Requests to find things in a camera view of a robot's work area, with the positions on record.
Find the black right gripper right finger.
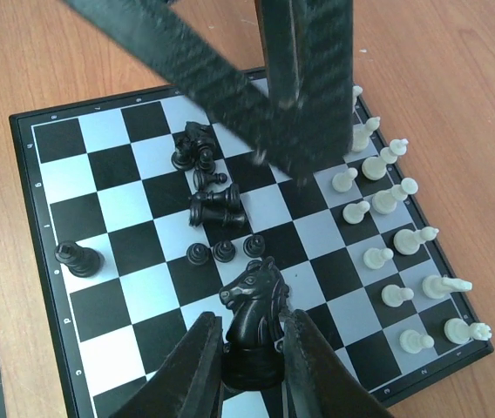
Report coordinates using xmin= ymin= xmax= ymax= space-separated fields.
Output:
xmin=283 ymin=309 xmax=392 ymax=418

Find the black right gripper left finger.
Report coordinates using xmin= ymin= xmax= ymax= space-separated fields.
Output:
xmin=112 ymin=312 xmax=224 ymax=418

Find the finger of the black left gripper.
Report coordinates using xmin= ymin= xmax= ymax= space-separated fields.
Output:
xmin=71 ymin=1 xmax=353 ymax=181

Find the black knight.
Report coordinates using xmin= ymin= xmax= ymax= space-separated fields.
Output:
xmin=219 ymin=256 xmax=289 ymax=392

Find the black king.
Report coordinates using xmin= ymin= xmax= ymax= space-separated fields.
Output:
xmin=54 ymin=240 xmax=102 ymax=278

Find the white king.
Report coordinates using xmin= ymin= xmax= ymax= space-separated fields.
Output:
xmin=362 ymin=138 xmax=409 ymax=180

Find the white pawn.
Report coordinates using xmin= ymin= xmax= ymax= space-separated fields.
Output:
xmin=399 ymin=329 xmax=435 ymax=354
xmin=342 ymin=200 xmax=370 ymax=225
xmin=363 ymin=247 xmax=394 ymax=270
xmin=381 ymin=284 xmax=414 ymax=307

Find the white rook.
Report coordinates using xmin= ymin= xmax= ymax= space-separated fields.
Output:
xmin=444 ymin=318 xmax=492 ymax=345

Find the white bishop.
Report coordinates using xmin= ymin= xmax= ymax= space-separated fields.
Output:
xmin=393 ymin=226 xmax=439 ymax=255

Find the white knight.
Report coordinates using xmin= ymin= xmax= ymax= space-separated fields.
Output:
xmin=422 ymin=275 xmax=473 ymax=300

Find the black and white chessboard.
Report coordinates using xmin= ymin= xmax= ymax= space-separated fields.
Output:
xmin=10 ymin=87 xmax=492 ymax=417

